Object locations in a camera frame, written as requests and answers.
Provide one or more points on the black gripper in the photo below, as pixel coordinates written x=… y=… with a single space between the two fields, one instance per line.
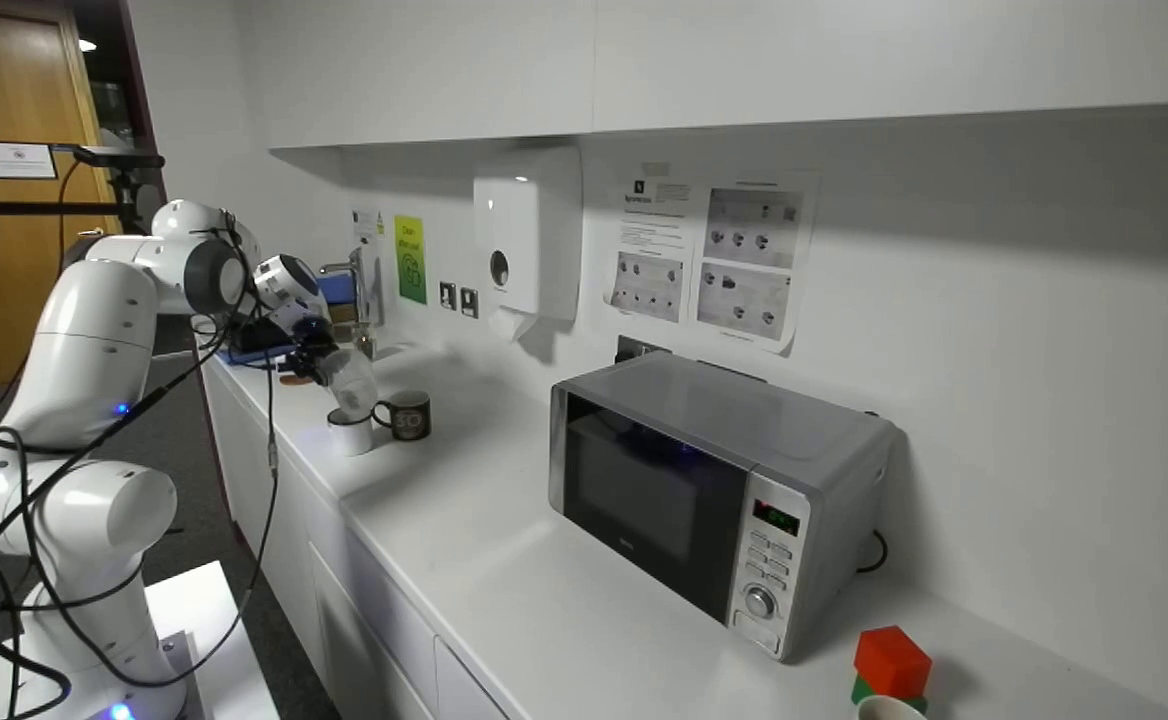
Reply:
x=315 y=349

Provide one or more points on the colourless plastic cup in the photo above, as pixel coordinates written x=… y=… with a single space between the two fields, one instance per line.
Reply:
x=358 y=387

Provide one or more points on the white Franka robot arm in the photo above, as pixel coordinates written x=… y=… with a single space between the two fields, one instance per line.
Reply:
x=77 y=347

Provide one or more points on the white robot base table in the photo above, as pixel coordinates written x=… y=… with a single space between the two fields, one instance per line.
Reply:
x=229 y=655

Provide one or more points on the small white cup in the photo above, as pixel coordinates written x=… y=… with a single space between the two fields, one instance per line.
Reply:
x=887 y=710

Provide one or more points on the blue mat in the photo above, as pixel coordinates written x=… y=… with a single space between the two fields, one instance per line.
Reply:
x=257 y=353

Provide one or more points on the blue box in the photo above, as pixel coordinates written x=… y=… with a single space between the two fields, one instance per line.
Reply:
x=339 y=286

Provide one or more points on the white enamel mug dark rim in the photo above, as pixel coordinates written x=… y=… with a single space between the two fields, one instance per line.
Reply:
x=340 y=417

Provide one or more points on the grey tall container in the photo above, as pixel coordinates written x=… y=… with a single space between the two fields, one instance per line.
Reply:
x=369 y=286

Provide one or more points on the black mug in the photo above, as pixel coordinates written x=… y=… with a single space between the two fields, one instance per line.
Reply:
x=410 y=417

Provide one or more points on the white lower cabinet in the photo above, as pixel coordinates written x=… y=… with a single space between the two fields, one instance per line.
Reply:
x=276 y=534

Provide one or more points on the white cabinet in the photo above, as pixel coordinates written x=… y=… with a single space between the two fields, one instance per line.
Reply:
x=744 y=54
x=276 y=534

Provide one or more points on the white paper towel dispenser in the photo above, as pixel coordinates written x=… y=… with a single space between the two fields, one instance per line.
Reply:
x=527 y=245

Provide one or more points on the white door sign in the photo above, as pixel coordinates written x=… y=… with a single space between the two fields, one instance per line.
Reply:
x=16 y=161

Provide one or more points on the white sheet with logo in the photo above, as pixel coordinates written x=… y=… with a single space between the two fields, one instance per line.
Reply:
x=655 y=241

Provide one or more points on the silver microwave oven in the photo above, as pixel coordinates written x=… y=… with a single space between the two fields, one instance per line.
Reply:
x=688 y=492

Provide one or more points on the wooden door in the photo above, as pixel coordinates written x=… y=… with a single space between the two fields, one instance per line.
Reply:
x=11 y=83

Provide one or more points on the white sheet with photos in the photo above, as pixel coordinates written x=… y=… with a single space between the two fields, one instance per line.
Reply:
x=751 y=267

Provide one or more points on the white upper cabinet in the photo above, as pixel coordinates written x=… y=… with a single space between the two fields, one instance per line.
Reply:
x=744 y=54

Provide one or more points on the green block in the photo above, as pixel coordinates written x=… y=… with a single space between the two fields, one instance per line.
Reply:
x=860 y=691

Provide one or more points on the red block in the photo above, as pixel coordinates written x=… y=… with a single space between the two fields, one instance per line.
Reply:
x=893 y=658

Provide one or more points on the green wall poster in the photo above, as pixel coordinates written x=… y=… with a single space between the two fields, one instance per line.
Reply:
x=410 y=262

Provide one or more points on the silver wall switch socket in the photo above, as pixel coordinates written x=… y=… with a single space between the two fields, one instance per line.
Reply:
x=470 y=301

